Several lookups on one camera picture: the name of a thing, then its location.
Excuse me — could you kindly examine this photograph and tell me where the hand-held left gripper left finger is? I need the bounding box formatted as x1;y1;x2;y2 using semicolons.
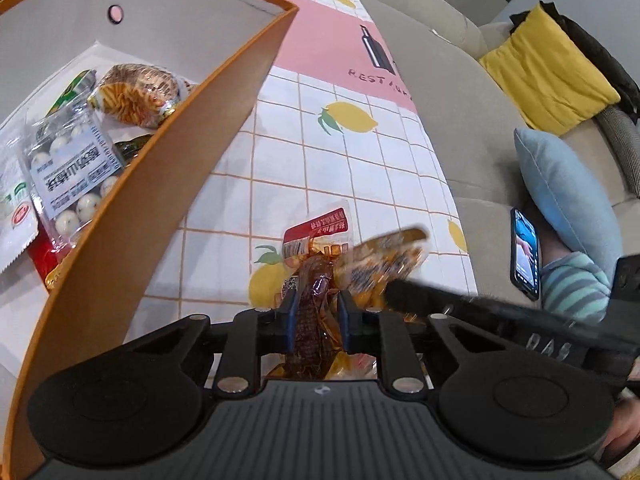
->
117;289;302;395

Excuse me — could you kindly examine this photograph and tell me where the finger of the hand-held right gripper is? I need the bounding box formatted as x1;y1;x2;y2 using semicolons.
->
386;279;507;332

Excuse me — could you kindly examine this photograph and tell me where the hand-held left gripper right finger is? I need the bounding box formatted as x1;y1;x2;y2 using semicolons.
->
337;289;521;395

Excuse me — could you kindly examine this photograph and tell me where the clear brown sticks packet red label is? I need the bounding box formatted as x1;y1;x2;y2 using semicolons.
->
265;200;381;381

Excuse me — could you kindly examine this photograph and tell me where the golden orange snack packet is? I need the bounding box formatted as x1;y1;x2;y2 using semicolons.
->
345;225;431;311

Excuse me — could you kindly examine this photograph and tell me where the orange cardboard box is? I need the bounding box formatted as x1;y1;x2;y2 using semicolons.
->
0;0;300;480

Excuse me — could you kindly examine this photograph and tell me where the dark packet with yellow print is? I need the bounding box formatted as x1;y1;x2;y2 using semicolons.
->
112;134;156;168

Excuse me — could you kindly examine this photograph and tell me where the red clear brown snack packet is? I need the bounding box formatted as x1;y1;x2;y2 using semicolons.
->
27;237;76;291

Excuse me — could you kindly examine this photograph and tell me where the clear tray of white balls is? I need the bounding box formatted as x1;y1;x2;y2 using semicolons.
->
20;107;126;253

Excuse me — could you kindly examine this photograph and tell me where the golden round snack bag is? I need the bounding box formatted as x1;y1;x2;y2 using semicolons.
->
89;63;193;129

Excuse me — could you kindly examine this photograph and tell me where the white clear snack packet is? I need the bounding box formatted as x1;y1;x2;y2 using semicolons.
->
0;125;40;275

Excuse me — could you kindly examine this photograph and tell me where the green snack packet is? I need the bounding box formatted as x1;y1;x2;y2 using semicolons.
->
47;70;98;113

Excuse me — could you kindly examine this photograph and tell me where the person's right hand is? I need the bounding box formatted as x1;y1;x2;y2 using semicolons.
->
612;387;640;468

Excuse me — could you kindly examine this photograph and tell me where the striped blue garment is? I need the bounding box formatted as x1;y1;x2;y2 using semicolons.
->
540;251;613;325

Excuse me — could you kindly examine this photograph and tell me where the black smartphone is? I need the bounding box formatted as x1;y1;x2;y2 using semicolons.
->
510;206;542;302

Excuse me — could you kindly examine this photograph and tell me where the lemon print checked tablecloth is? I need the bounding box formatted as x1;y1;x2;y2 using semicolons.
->
125;0;481;381

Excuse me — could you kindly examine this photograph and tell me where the light blue cushion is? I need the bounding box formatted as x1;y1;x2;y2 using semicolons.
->
514;127;623;273

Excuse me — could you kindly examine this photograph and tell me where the beige sofa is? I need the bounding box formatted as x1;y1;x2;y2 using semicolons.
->
340;0;640;480

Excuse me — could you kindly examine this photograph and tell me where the grey striped cushion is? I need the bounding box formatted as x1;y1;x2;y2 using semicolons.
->
595;105;640;196

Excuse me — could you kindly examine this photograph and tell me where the yellow cushion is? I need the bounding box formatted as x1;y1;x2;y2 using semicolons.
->
479;2;622;137

